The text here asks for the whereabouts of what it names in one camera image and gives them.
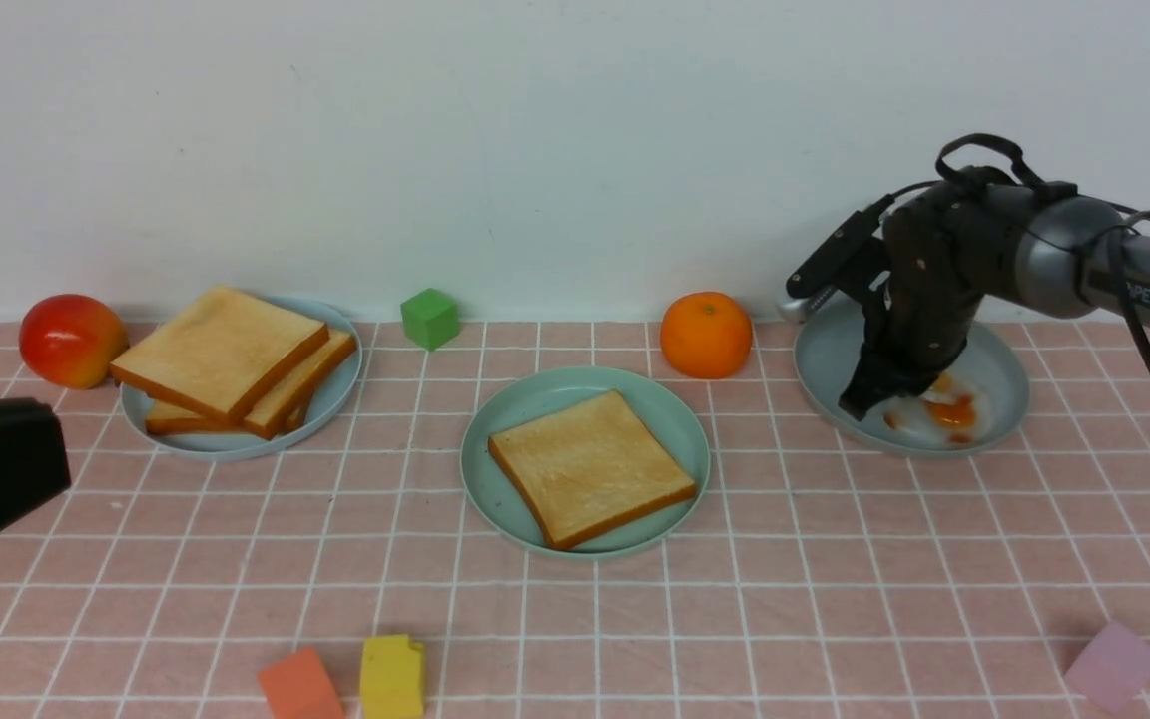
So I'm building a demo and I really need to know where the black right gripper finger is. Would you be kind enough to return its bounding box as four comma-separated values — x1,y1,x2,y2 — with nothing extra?
840,364,909,422

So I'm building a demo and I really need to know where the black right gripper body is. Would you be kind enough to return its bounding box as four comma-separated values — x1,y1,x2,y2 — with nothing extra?
860,182,1035,395

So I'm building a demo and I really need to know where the toast slice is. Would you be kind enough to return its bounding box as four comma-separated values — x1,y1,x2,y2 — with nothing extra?
239,329,357,439
110,286,329,422
486,388,699,551
145,399,311,438

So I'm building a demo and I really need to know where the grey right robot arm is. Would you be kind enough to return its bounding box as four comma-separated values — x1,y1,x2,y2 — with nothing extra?
840,182,1150,420

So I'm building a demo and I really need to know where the lower fried egg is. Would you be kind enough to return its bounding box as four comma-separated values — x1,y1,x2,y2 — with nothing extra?
882,372,992,449

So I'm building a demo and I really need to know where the grey blue egg plate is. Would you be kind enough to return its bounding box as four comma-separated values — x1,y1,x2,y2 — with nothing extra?
794,299,1030,458

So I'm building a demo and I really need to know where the orange fruit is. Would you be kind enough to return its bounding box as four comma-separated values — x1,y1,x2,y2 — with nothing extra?
659,292,754,380

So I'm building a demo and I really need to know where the pink checkered tablecloth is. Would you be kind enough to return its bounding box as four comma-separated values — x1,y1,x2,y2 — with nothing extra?
0,323,1150,718

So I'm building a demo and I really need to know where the pink block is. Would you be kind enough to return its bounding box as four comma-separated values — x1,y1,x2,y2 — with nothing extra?
1064,622,1150,716

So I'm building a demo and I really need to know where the teal centre plate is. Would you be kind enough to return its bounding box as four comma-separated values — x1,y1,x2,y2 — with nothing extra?
459,365,711,561

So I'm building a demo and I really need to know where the green cube block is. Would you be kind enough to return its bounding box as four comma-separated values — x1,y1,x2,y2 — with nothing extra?
400,288,461,352

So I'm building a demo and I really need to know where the light blue bread plate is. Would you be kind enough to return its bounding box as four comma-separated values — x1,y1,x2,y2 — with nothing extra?
120,296,365,461

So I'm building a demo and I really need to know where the yellow block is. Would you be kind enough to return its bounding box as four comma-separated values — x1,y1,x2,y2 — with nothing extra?
359,634,427,719

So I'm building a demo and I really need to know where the orange block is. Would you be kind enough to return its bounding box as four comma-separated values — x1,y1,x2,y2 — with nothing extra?
259,647,345,719

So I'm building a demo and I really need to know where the red yellow apple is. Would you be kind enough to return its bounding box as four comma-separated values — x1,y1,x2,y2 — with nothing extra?
18,293,131,390

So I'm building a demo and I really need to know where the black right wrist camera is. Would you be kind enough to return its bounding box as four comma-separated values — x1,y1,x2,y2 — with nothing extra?
777,199,891,324

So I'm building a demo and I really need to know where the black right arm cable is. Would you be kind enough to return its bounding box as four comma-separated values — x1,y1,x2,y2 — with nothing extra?
879,133,1150,500

